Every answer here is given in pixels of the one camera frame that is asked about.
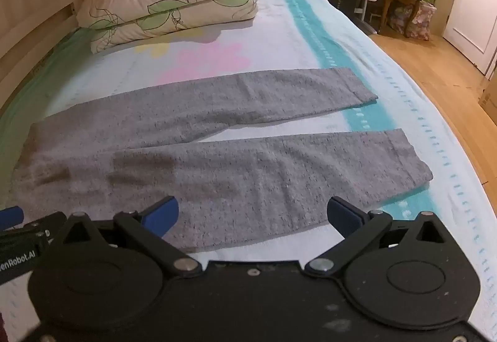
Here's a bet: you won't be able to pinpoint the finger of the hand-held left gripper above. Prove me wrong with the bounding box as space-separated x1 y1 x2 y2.
0 206 66 239

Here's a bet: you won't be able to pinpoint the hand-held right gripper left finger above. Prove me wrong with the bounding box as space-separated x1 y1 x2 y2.
50 196 203 277

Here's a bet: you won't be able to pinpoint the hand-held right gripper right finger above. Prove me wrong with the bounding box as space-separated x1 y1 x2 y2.
304 196 457 277

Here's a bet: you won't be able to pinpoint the grey pants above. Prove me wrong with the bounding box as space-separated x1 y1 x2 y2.
11 68 433 253

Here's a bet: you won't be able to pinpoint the floral bag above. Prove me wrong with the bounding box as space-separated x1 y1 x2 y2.
388 2 437 41

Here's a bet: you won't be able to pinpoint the wooden stool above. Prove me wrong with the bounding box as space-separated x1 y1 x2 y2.
382 0 424 38

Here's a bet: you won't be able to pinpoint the flat cardboard sheet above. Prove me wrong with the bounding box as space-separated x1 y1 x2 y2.
431 0 459 36

